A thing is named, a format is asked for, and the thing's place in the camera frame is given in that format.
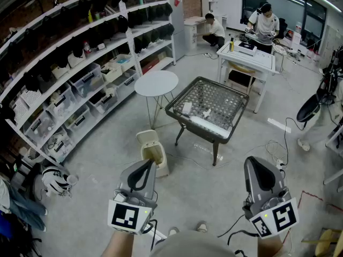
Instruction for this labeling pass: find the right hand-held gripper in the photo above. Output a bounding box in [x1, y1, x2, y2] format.
[242, 156, 300, 239]

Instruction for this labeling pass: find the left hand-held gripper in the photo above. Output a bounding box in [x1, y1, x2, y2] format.
[107, 158, 159, 236]

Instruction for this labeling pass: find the cream plastic trash bin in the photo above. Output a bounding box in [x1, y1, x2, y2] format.
[135, 129, 170, 178]

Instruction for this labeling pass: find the person's left forearm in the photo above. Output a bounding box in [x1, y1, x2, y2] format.
[101, 229, 138, 257]

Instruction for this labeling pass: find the person's right forearm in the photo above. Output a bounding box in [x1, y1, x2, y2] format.
[256, 234, 285, 257]

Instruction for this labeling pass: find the white flat strip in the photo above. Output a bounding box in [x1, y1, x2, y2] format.
[267, 117, 292, 134]

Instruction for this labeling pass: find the black frying pan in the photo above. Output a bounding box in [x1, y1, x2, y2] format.
[296, 93, 323, 123]

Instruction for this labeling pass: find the person's beige shirt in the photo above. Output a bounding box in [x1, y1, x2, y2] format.
[148, 229, 238, 257]

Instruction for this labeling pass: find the white and black helmet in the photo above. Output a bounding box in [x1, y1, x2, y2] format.
[41, 165, 79, 198]

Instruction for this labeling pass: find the yellow wooden chair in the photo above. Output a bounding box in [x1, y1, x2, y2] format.
[301, 228, 343, 257]

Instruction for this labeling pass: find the glass-top woven table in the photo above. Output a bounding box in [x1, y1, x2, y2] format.
[165, 76, 250, 167]

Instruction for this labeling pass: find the round white side table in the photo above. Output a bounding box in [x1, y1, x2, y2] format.
[133, 70, 180, 130]

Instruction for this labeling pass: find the wooden chair with black cushion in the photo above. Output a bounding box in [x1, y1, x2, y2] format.
[227, 62, 256, 94]

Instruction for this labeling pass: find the white plastic basket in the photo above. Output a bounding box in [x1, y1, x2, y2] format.
[109, 54, 135, 72]
[101, 62, 123, 83]
[50, 63, 71, 80]
[67, 51, 87, 69]

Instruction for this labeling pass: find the red cardboard box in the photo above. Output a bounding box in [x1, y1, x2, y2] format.
[141, 60, 162, 75]

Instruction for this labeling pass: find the white square table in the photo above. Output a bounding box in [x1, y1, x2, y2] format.
[215, 40, 277, 114]

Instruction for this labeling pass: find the white flat appliance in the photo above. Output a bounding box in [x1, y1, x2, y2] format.
[237, 41, 258, 56]

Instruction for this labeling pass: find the white metal shelving unit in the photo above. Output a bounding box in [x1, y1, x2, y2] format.
[0, 0, 177, 168]

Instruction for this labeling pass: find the white perforated basket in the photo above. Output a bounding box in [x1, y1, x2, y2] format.
[19, 88, 43, 109]
[10, 97, 29, 123]

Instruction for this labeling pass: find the grey refrigerator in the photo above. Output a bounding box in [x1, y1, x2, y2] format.
[168, 0, 187, 62]

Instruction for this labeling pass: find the black office chair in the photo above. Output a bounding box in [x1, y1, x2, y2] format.
[275, 17, 289, 40]

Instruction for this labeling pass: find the white desk with drawers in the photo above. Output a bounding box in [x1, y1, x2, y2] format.
[183, 16, 207, 51]

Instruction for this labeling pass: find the large dark window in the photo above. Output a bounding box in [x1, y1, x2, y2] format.
[242, 0, 328, 41]

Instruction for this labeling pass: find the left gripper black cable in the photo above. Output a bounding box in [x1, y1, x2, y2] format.
[141, 219, 159, 251]

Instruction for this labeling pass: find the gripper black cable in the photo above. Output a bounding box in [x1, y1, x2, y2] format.
[217, 214, 259, 246]
[141, 219, 159, 251]

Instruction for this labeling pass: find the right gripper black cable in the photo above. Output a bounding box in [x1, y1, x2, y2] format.
[217, 214, 259, 246]

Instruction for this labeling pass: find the white metal frame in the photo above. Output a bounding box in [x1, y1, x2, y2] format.
[323, 124, 343, 193]

